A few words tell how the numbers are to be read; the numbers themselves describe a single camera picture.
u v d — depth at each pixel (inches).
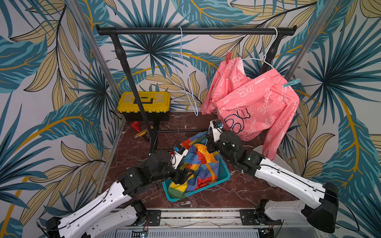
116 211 22.6
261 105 26.1
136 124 43.2
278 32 19.5
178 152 22.3
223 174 32.6
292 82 21.3
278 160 35.4
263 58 22.1
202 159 27.1
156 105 40.1
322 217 15.1
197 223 28.7
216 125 23.3
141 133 40.4
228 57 26.3
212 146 24.7
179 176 22.3
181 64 37.2
